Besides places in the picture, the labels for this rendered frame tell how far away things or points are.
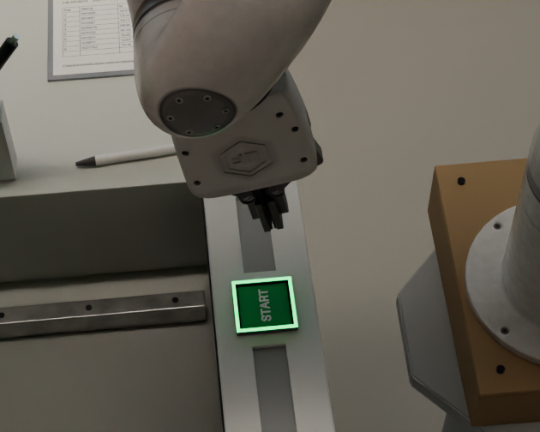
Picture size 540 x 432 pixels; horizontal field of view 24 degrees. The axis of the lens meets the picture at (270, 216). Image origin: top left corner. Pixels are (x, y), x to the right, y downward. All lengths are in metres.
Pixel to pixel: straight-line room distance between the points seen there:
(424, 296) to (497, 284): 0.11
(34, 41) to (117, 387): 0.38
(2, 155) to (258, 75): 0.52
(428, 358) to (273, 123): 0.45
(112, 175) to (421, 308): 0.35
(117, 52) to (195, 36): 0.63
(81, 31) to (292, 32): 0.67
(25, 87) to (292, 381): 0.44
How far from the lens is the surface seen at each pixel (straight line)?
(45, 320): 1.28
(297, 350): 1.12
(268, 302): 1.14
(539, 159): 1.06
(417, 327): 1.30
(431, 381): 1.27
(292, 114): 0.90
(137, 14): 0.79
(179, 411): 1.25
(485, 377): 1.20
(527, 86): 2.68
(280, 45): 0.72
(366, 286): 2.32
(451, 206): 1.30
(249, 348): 1.12
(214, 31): 0.71
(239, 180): 0.94
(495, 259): 1.26
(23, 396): 1.28
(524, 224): 1.14
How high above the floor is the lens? 1.91
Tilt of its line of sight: 53 degrees down
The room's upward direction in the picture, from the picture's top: straight up
